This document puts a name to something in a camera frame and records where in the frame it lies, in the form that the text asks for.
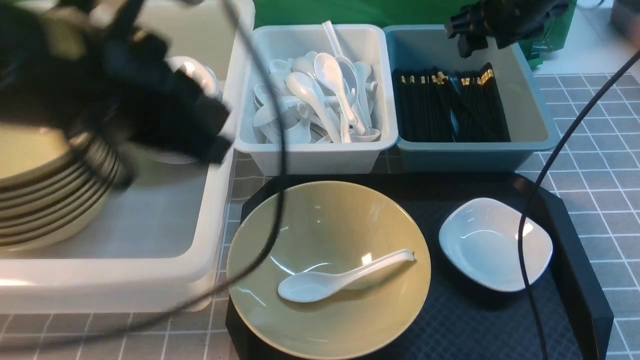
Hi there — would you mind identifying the small white sauce dish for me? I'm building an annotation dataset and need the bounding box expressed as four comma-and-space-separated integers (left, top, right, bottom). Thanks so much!
438, 197, 525, 293

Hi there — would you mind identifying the grey checked table mat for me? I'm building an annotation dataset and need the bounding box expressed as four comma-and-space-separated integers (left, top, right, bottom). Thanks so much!
1, 73, 640, 360

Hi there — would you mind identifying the pile of white soup spoons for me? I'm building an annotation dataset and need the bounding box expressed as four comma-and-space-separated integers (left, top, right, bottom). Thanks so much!
267, 20, 382, 144

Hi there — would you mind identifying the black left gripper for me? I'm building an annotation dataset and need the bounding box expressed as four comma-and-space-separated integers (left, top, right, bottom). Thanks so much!
0, 0, 232, 191

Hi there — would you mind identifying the pile of black chopsticks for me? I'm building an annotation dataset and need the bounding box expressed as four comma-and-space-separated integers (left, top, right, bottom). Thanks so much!
391, 63, 511, 143

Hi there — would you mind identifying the green cloth backdrop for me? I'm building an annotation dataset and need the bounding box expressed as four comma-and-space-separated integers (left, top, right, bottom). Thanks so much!
254, 0, 577, 69

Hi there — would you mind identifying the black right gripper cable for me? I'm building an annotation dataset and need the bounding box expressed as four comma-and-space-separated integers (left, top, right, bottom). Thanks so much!
517, 49, 640, 360

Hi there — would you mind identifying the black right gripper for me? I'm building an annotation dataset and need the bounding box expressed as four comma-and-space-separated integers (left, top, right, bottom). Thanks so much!
445, 0, 570, 59

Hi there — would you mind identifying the yellow-green noodle bowl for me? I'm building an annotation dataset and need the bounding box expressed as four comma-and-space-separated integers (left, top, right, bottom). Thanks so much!
227, 181, 432, 360

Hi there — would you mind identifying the white ceramic soup spoon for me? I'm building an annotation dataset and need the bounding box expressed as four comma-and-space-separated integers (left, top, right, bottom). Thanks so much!
277, 249, 415, 303

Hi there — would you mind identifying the stack of white sauce dishes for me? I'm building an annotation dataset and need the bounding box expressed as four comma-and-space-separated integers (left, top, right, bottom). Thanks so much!
147, 55, 223, 166

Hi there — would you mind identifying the stack of yellow-green bowls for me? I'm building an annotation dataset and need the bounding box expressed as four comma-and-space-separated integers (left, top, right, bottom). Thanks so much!
0, 124, 120, 252

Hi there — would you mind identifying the large white plastic tub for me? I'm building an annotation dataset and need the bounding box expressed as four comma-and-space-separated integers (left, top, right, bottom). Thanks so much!
0, 0, 248, 314

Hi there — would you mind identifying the white plastic spoon bin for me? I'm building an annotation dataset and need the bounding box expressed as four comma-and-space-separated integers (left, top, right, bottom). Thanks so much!
233, 23, 399, 177

